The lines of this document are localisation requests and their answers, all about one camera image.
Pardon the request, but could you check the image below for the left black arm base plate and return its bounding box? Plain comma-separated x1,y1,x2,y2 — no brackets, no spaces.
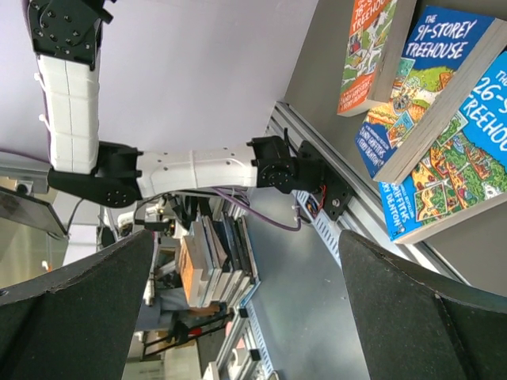
298,140,355,222

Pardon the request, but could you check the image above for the background stack of books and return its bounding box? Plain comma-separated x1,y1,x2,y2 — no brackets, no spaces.
177,214,259,309

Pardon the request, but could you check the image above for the slotted grey cable duct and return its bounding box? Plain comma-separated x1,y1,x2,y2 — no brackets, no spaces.
293,191,341,267

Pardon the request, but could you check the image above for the blue 91-Storey Treehouse book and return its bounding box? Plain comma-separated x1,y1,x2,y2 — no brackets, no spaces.
356,6,506,183

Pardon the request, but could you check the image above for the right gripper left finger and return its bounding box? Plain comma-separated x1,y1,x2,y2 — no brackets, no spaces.
1,230,154,379

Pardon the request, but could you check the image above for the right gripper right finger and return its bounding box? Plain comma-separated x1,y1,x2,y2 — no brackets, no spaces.
339,230,506,379

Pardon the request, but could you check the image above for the blue 26-Storey Treehouse book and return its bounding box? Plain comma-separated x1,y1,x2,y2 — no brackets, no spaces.
379,53,506,244

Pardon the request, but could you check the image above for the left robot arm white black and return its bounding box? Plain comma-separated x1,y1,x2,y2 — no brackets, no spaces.
23,1,326,208

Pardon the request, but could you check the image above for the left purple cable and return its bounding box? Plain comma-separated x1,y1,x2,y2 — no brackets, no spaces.
209,188,303,233

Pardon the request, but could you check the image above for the orange 78-Storey Treehouse book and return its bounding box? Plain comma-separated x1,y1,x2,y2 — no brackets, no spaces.
337,0,417,117

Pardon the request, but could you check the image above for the dark monitor screen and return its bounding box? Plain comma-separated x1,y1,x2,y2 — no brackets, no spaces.
1,187,67,238

